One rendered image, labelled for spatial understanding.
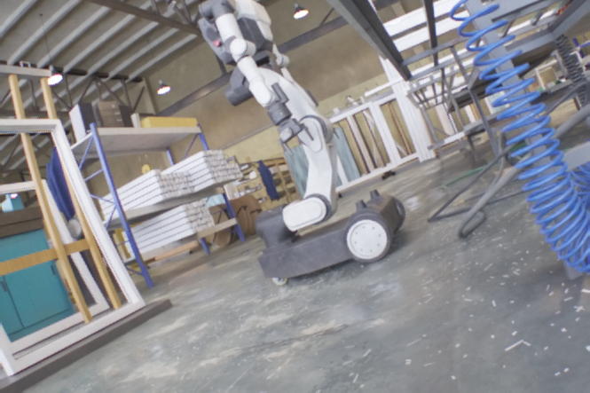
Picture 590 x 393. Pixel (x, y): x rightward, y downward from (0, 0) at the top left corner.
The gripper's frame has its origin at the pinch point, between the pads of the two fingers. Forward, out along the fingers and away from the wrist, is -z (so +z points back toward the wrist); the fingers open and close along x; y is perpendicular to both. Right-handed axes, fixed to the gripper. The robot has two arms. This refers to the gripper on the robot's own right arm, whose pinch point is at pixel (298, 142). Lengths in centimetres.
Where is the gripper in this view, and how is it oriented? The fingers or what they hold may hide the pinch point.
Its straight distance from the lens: 195.0
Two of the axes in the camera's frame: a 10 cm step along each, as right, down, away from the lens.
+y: 3.2, -0.7, 9.4
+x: 7.7, -5.5, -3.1
